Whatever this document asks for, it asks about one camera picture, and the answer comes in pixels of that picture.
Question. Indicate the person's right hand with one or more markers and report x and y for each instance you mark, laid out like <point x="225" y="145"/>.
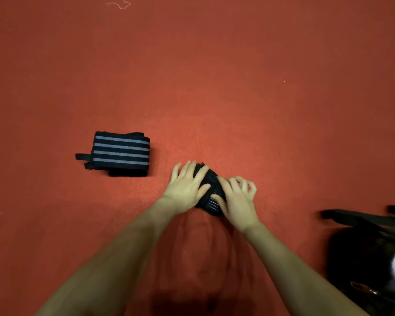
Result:
<point x="238" y="206"/>

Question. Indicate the person's left hand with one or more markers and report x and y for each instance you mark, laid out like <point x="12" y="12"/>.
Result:
<point x="183" y="191"/>

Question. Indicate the person's left forearm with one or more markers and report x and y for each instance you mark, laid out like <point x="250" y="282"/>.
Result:
<point x="102" y="270"/>

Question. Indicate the person's right forearm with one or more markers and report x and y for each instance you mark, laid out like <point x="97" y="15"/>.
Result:
<point x="299" y="273"/>

